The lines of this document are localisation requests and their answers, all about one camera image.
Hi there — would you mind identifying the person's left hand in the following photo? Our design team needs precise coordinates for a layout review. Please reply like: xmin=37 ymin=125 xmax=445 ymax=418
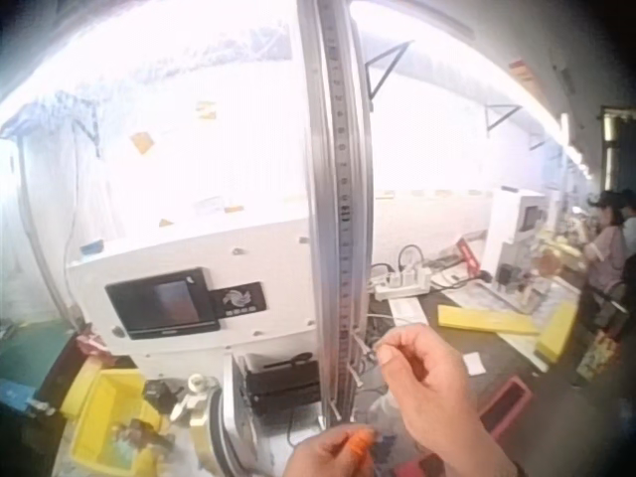
xmin=285 ymin=424 xmax=378 ymax=477

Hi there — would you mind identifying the person's right hand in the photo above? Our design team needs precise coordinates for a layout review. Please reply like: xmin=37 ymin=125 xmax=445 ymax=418
xmin=376 ymin=323 xmax=482 ymax=459

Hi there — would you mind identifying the small orange part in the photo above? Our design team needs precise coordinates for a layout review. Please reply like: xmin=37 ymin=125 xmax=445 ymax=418
xmin=346 ymin=429 xmax=375 ymax=464

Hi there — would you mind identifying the thin white wire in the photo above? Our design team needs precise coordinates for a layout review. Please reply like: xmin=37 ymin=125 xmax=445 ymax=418
xmin=366 ymin=312 xmax=423 ymax=352

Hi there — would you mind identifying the black box unit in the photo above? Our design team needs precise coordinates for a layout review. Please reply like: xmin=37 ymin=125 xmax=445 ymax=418
xmin=243 ymin=355 xmax=323 ymax=417

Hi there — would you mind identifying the white round reel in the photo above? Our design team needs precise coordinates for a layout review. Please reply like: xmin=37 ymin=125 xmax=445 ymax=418
xmin=188 ymin=355 xmax=262 ymax=477

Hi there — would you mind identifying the small white paper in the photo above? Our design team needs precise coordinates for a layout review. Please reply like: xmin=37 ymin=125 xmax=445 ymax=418
xmin=461 ymin=351 xmax=487 ymax=375

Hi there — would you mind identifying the white power strip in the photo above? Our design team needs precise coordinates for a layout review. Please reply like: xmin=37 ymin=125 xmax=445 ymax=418
xmin=372 ymin=261 xmax=434 ymax=302

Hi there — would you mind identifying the white machine with screen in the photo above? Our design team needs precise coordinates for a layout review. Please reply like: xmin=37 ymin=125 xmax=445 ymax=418
xmin=66 ymin=212 xmax=320 ymax=372

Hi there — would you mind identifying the yellow plastic bin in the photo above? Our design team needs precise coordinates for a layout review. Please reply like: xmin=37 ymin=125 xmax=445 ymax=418
xmin=68 ymin=368 xmax=163 ymax=474

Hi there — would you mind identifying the short yellow tray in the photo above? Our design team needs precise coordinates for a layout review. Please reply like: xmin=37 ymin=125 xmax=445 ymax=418
xmin=535 ymin=301 xmax=578 ymax=360

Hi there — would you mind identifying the tall white machine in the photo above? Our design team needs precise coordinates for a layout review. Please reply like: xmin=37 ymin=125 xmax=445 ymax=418
xmin=482 ymin=186 xmax=551 ymax=299

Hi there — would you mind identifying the blue box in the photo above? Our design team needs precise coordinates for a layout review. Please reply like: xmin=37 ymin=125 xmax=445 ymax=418
xmin=0 ymin=378 xmax=39 ymax=414

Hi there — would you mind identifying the aluminium post with ruler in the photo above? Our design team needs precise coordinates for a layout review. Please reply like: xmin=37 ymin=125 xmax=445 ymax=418
xmin=296 ymin=0 xmax=375 ymax=429

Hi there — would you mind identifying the black wall bracket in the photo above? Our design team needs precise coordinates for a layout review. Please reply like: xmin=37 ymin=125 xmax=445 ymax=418
xmin=484 ymin=102 xmax=523 ymax=136

